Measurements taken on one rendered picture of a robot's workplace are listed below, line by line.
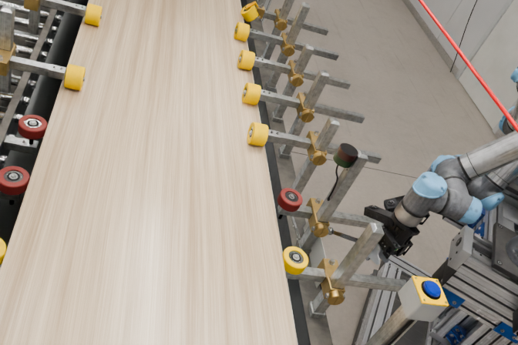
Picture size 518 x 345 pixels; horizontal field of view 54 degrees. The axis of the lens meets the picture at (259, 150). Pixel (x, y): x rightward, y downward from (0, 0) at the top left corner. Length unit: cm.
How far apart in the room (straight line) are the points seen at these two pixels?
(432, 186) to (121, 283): 81
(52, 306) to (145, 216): 36
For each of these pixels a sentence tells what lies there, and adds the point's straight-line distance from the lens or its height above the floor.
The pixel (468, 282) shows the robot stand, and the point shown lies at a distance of 190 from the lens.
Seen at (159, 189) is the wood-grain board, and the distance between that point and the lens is 156.
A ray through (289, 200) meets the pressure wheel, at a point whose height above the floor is 91.
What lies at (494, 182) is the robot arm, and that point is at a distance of 182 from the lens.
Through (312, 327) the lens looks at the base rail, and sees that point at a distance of 169.
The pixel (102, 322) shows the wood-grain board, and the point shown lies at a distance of 128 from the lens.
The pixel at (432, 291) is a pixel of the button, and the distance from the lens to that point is 122.
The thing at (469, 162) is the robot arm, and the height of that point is 132.
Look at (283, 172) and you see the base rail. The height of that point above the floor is 70.
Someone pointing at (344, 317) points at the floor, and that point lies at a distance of 273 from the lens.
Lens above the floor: 200
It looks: 37 degrees down
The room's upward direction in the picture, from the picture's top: 25 degrees clockwise
